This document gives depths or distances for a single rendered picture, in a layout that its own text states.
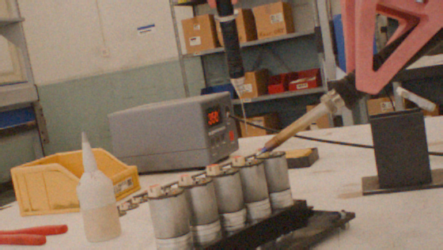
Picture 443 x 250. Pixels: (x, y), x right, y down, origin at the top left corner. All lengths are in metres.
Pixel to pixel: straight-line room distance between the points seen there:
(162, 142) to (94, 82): 5.28
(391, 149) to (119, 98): 5.44
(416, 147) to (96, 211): 0.29
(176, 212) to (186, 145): 0.43
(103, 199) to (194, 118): 0.29
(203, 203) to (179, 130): 0.41
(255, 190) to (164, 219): 0.09
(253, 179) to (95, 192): 0.16
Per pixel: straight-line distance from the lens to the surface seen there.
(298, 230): 0.44
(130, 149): 0.85
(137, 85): 5.81
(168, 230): 0.39
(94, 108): 6.13
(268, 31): 4.77
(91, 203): 0.54
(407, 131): 0.56
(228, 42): 0.40
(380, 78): 0.44
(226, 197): 0.42
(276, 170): 0.46
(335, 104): 0.44
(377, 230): 0.46
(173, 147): 0.81
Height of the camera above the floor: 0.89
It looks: 7 degrees down
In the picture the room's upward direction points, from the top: 10 degrees counter-clockwise
